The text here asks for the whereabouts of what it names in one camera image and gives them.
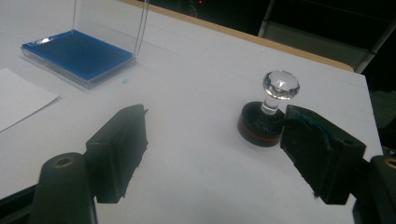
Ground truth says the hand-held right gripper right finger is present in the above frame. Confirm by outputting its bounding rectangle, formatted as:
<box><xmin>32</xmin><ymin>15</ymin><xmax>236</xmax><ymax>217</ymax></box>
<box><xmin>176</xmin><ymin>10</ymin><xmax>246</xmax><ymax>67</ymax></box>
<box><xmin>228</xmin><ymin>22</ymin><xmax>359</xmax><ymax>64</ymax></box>
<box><xmin>279</xmin><ymin>105</ymin><xmax>367</xmax><ymax>205</ymax></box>

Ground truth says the blue ink pad clear case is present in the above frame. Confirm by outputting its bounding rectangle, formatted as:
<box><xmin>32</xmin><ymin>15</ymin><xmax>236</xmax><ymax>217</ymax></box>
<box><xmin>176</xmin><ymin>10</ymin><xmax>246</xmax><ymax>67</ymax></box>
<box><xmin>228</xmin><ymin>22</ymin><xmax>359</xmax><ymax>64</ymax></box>
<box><xmin>21</xmin><ymin>0</ymin><xmax>150</xmax><ymax>91</ymax></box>

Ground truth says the black stamp with crystal handle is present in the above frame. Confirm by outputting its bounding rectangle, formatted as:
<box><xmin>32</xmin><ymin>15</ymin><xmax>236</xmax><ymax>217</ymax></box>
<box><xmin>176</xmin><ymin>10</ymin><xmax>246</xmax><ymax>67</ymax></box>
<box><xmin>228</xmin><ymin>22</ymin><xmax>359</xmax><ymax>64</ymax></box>
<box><xmin>237</xmin><ymin>69</ymin><xmax>302</xmax><ymax>147</ymax></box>

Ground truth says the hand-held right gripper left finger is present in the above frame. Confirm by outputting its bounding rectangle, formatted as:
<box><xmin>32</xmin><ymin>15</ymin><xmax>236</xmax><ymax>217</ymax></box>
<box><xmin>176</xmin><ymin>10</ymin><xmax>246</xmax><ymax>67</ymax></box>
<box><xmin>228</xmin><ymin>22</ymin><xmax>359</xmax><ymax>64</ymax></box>
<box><xmin>86</xmin><ymin>104</ymin><xmax>149</xmax><ymax>204</ymax></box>

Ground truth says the white paper sheet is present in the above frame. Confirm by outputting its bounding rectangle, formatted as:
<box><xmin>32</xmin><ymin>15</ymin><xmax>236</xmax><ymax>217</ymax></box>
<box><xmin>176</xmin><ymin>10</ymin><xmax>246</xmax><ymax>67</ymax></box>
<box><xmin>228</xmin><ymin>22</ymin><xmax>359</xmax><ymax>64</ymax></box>
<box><xmin>0</xmin><ymin>68</ymin><xmax>60</xmax><ymax>133</ymax></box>

